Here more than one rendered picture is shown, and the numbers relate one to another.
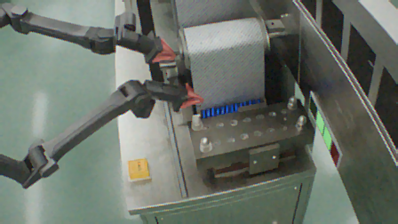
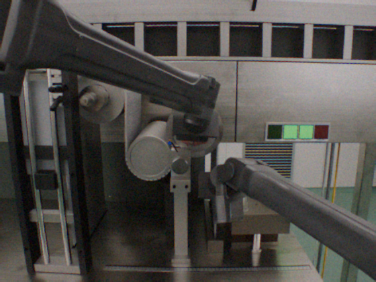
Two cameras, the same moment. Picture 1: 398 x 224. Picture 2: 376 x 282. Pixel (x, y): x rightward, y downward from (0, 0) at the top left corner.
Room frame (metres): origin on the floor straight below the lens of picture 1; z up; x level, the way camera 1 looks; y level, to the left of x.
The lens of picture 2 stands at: (1.02, 0.79, 1.39)
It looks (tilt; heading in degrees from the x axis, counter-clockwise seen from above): 11 degrees down; 276
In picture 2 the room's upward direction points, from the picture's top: straight up
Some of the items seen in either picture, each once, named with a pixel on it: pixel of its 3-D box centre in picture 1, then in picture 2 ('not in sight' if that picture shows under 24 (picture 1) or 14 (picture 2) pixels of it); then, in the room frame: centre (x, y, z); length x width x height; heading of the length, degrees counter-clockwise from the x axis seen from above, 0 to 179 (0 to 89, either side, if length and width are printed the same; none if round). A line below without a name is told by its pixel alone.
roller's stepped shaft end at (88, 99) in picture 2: not in sight; (86, 100); (1.32, 0.12, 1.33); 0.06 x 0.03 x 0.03; 95
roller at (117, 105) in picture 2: not in sight; (110, 94); (1.34, -0.09, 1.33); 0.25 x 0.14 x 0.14; 95
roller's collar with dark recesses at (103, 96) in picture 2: not in sight; (95, 98); (1.32, 0.06, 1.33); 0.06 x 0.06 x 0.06; 5
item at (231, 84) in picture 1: (230, 85); (213, 167); (1.03, -0.11, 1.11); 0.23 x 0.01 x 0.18; 95
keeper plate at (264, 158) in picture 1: (264, 159); not in sight; (0.82, -0.18, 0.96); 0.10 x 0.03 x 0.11; 95
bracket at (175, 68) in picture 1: (179, 90); (180, 207); (1.11, 0.06, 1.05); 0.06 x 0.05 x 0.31; 95
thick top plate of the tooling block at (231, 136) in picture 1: (252, 132); (248, 195); (0.91, -0.16, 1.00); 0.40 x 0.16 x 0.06; 95
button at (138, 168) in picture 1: (138, 168); not in sight; (0.90, 0.23, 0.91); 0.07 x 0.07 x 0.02; 5
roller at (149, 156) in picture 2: not in sight; (154, 146); (1.21, -0.10, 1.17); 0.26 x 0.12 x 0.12; 95
